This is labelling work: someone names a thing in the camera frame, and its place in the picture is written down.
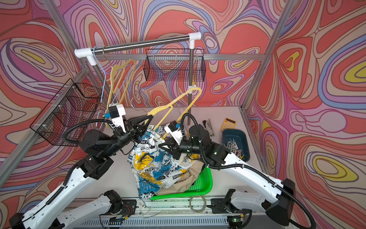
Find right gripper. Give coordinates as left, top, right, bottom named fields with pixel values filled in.
left=158, top=138, right=204, bottom=161

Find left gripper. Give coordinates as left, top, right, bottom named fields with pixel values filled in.
left=101, top=115, right=150, bottom=159

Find yellow hanger front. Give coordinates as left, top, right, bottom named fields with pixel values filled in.
left=131, top=86, right=203, bottom=139

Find yellow hanger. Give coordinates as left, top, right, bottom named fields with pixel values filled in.
left=105, top=59, right=137, bottom=114
left=131, top=86, right=203, bottom=139

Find printed white blue yellow shorts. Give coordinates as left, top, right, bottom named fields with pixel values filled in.
left=128, top=125, right=204, bottom=200

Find beige shorts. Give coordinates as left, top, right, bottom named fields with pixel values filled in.
left=155, top=168, right=202, bottom=196

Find light blue wire hanger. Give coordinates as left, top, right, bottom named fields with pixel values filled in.
left=92, top=46, right=109, bottom=119

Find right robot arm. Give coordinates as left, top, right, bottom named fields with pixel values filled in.
left=159, top=113, right=316, bottom=229

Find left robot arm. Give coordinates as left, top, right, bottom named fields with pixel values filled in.
left=9, top=114, right=153, bottom=229

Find stapler on table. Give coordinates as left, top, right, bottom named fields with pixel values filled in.
left=203, top=119, right=214, bottom=136

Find green plastic basket tray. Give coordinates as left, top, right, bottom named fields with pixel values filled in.
left=150, top=168, right=213, bottom=200

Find yellow calculator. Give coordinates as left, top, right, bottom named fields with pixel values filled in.
left=220, top=118, right=236, bottom=132

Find dark teal clothespin bin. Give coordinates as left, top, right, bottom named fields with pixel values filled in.
left=222, top=129, right=251, bottom=162

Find clear tape roll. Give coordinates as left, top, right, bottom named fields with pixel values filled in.
left=188, top=196, right=207, bottom=214

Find clothes rack with steel bar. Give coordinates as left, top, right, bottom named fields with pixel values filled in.
left=74, top=31, right=202, bottom=127

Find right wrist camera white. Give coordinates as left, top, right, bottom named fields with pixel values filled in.
left=164, top=121, right=185, bottom=145

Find black wire basket back wall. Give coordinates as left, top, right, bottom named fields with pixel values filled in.
left=144, top=48, right=206, bottom=82

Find black wire basket wall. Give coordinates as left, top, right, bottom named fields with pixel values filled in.
left=144, top=48, right=206, bottom=82
left=30, top=79, right=102, bottom=147

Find black wire basket left wall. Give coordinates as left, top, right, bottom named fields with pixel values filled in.
left=30, top=79, right=102, bottom=147

